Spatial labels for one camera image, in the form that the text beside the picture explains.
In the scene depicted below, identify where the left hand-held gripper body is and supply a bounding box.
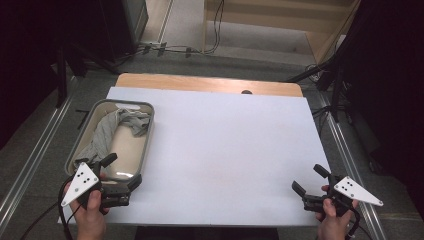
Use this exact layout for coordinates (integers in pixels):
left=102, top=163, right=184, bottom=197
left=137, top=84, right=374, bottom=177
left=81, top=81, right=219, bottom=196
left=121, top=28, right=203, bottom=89
left=60, top=161, right=131, bottom=208

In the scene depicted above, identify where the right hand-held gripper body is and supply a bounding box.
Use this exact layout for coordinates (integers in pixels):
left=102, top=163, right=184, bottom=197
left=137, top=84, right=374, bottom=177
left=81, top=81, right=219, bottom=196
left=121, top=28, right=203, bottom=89
left=301, top=175, right=385, bottom=218

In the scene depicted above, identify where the beige basket with grey rim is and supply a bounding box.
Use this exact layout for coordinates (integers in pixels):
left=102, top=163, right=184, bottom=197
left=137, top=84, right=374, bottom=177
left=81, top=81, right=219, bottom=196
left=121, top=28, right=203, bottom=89
left=64, top=98, right=156, bottom=183

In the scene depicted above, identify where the person's right hand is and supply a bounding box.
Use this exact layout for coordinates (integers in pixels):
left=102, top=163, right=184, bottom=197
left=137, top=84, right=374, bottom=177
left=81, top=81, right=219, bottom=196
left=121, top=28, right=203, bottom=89
left=314, top=184, right=360, bottom=240

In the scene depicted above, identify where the person's left hand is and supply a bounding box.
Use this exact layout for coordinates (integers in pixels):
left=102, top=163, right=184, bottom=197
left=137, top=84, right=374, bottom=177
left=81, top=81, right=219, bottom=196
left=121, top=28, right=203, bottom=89
left=64, top=172, right=111, bottom=240

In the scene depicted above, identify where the black stand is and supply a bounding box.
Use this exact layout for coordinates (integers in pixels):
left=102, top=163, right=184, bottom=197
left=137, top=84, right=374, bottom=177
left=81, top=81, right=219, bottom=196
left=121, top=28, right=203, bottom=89
left=54, top=39, right=119, bottom=109
left=286, top=49, right=354, bottom=123

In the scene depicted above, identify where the white board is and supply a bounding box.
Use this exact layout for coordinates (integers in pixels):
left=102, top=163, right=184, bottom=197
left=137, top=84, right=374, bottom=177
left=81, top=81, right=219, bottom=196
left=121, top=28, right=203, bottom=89
left=57, top=86, right=349, bottom=228

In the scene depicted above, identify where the black curtain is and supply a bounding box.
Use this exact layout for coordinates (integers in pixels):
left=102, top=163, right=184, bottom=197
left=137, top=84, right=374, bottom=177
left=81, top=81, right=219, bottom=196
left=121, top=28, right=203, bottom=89
left=343, top=0, right=424, bottom=214
left=0, top=0, right=113, bottom=151

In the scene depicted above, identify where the power strip with plugs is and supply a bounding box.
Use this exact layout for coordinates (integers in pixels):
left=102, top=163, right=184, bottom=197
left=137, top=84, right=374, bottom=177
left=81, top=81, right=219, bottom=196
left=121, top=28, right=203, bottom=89
left=138, top=40, right=194, bottom=58

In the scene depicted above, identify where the grey cabinet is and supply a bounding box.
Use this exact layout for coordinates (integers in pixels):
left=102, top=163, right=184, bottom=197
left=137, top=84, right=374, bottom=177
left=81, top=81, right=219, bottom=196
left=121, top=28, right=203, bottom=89
left=99, top=0, right=149, bottom=63

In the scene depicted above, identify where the light wooden shelf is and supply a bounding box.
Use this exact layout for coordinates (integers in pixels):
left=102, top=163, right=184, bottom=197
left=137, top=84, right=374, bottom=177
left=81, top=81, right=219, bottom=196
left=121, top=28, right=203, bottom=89
left=201, top=0, right=363, bottom=64

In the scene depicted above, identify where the metal rail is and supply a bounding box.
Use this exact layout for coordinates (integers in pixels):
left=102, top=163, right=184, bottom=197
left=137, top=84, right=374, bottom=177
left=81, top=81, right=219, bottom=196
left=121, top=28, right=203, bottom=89
left=316, top=91, right=389, bottom=240
left=0, top=76, right=79, bottom=234

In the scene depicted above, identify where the left hand-held gripper cable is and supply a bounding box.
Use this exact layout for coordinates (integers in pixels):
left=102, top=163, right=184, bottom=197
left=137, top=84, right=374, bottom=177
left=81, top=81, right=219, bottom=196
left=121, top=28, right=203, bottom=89
left=57, top=176, right=84, bottom=240

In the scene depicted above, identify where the hand-held gripper cable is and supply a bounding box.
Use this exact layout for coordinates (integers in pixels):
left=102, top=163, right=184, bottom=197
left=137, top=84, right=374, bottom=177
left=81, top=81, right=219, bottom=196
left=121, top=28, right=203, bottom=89
left=344, top=206, right=374, bottom=240
left=57, top=176, right=84, bottom=240

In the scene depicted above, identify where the right hand-held gripper cable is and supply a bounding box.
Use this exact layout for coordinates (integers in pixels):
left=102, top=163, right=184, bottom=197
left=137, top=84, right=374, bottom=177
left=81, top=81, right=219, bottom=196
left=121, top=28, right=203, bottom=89
left=344, top=206, right=374, bottom=240

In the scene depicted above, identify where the thin black cable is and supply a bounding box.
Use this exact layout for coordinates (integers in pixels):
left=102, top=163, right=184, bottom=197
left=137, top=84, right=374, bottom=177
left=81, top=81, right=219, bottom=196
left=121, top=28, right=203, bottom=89
left=19, top=202, right=58, bottom=240

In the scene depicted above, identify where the black hanging cable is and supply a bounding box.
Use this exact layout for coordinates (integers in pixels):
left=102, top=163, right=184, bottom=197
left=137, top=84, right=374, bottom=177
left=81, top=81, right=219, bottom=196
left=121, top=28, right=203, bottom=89
left=203, top=0, right=225, bottom=55

